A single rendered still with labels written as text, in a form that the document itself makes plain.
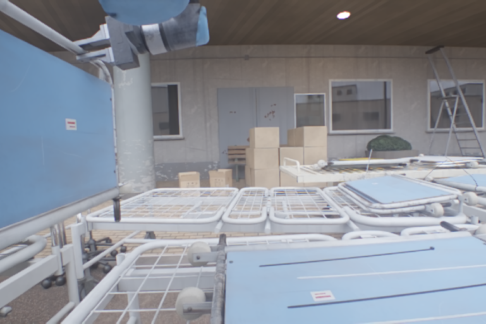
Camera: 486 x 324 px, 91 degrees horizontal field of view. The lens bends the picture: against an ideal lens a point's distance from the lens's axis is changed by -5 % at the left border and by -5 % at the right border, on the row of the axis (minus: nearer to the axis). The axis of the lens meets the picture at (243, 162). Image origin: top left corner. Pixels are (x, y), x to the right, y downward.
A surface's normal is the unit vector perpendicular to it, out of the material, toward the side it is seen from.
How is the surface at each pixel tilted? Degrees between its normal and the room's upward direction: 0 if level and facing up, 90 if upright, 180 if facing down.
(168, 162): 90
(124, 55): 90
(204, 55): 90
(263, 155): 90
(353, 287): 5
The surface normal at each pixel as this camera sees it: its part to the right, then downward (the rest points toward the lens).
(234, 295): -0.03, -0.99
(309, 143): 0.17, 0.07
